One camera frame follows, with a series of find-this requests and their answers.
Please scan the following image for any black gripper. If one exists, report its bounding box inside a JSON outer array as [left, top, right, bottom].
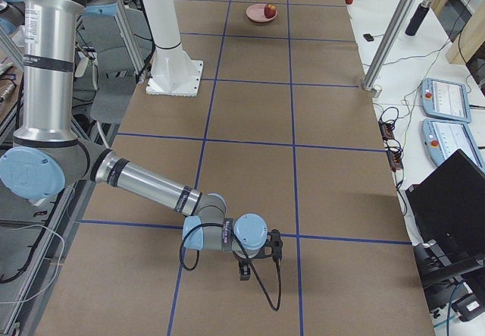
[[233, 250, 265, 281]]

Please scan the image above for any red apple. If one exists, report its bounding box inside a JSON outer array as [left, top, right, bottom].
[[263, 4, 277, 19]]

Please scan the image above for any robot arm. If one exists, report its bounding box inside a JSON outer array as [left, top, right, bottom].
[[1, 0, 270, 280]]

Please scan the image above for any pink plate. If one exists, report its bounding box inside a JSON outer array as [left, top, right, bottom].
[[246, 3, 278, 23]]

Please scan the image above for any near orange usb hub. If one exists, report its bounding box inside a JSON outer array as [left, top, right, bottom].
[[386, 149, 403, 172]]

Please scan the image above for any orange usb hub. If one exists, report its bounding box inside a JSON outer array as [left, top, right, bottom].
[[378, 121, 395, 141], [386, 149, 403, 172]]

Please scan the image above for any far orange usb hub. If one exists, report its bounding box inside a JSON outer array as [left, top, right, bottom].
[[378, 121, 395, 141]]

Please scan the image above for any black laptop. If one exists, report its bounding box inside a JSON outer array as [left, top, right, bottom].
[[405, 149, 484, 256]]

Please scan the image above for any near blue teach pendant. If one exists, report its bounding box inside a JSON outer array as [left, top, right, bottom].
[[421, 118, 484, 170]]

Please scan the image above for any blue teach pendant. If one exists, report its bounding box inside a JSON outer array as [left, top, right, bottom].
[[421, 78, 471, 123], [421, 118, 484, 170]]

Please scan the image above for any far blue teach pendant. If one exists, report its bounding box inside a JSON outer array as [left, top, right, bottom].
[[421, 78, 471, 123]]

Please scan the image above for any small black box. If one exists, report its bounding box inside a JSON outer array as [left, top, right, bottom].
[[363, 33, 375, 42]]

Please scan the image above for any black water bottle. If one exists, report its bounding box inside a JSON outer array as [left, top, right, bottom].
[[405, 0, 432, 36]]

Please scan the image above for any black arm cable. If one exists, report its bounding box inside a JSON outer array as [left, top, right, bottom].
[[179, 221, 283, 312]]

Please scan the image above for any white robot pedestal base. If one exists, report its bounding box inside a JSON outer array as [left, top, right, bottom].
[[142, 0, 204, 97]]

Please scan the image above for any aluminium frame post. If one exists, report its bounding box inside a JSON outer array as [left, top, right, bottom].
[[362, 0, 415, 98]]

